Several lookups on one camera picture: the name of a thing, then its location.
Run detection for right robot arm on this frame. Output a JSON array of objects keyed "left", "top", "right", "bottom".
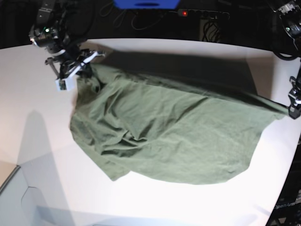
[{"left": 29, "top": 0, "right": 103, "bottom": 80}]

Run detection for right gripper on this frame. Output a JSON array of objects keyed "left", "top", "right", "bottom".
[{"left": 45, "top": 48, "right": 106, "bottom": 79}]

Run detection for black power strip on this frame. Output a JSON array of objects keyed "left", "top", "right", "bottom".
[{"left": 177, "top": 8, "right": 230, "bottom": 20}]

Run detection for blue box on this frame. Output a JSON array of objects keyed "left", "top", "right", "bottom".
[{"left": 113, "top": 0, "right": 180, "bottom": 9}]

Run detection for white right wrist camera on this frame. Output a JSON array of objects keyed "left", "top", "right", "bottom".
[{"left": 55, "top": 77, "right": 74, "bottom": 91}]

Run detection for green t-shirt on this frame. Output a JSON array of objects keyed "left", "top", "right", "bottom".
[{"left": 70, "top": 64, "right": 287, "bottom": 185}]

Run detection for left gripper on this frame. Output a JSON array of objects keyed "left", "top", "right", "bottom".
[{"left": 288, "top": 76, "right": 301, "bottom": 119}]

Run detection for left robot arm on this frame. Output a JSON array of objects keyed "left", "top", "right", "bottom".
[{"left": 269, "top": 0, "right": 301, "bottom": 120}]

